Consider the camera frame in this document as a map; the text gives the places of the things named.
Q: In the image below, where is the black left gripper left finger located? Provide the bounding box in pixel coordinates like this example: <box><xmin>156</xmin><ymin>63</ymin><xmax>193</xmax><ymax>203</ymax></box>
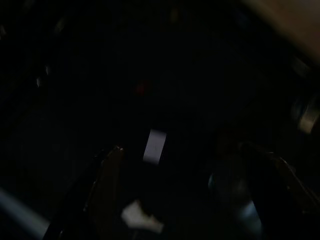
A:
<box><xmin>83</xmin><ymin>145</ymin><xmax>126</xmax><ymax>240</ymax></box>

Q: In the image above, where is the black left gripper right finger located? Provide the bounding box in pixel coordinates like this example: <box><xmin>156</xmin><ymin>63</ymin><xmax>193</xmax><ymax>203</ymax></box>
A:
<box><xmin>208</xmin><ymin>141</ymin><xmax>320</xmax><ymax>240</ymax></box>

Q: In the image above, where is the crumpled white paper scrap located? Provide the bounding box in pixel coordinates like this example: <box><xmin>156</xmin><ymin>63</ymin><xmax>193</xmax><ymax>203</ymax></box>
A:
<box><xmin>121</xmin><ymin>199</ymin><xmax>165</xmax><ymax>233</ymax></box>

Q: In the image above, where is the white paper slip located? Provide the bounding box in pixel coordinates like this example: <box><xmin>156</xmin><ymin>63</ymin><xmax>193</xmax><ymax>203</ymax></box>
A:
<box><xmin>143</xmin><ymin>128</ymin><xmax>168</xmax><ymax>166</ymax></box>

